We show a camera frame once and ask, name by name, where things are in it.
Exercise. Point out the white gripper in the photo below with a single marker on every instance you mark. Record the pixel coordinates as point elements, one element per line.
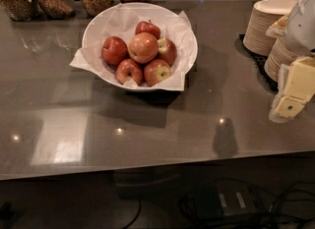
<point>302,31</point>

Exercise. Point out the red apple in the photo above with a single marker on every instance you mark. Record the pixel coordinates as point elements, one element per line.
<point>143,47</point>
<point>148,28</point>
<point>156,71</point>
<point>129,70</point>
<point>167,50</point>
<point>114,50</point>

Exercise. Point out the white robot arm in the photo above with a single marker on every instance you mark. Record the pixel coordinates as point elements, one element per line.
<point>300,29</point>

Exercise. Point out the white bowl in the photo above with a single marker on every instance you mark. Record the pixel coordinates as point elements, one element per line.
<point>98,26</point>

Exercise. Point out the black tray mat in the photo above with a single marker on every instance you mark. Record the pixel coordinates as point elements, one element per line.
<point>259,62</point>

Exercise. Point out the back stack paper bowls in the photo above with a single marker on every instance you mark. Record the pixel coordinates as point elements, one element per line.
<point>264,14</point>

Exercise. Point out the black power adapter box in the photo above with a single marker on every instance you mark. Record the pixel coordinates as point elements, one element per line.
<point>214,203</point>

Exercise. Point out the white paper liner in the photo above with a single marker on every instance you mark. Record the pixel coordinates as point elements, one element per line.
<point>121,20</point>

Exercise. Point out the far left cereal jar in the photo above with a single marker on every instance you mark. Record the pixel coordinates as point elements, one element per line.
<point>19,10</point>

